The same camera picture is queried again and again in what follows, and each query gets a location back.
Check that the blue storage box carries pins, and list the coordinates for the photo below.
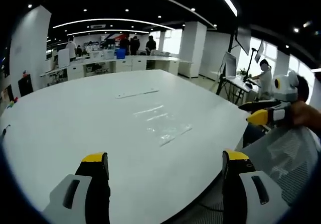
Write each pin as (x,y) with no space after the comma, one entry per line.
(121,53)

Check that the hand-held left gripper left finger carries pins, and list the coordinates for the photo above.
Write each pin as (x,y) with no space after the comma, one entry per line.
(77,191)

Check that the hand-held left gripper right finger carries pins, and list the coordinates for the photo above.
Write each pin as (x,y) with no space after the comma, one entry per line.
(245,191)

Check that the person's right hand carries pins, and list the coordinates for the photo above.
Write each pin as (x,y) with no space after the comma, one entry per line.
(304,114)

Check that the green potted plant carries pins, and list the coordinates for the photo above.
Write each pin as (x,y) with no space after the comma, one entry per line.
(242,71)

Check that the clear resealable plastic bag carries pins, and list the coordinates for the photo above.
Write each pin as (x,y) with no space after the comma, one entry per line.
(160,123)

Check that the small colourful toys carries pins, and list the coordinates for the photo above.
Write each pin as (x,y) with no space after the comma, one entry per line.
(13,103)

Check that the white box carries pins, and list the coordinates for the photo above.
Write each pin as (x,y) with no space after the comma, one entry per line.
(63,58)

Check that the computer monitor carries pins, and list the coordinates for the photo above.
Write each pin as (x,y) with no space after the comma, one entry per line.
(229,63)

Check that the white side desk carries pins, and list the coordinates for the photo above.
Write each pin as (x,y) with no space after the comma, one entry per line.
(238,86)

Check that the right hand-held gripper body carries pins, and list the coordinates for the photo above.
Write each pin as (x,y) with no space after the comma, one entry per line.
(284,93)

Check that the long white counter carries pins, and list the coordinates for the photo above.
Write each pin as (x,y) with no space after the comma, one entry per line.
(118,64)

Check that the black cabinet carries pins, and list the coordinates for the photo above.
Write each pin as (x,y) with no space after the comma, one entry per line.
(25,84)

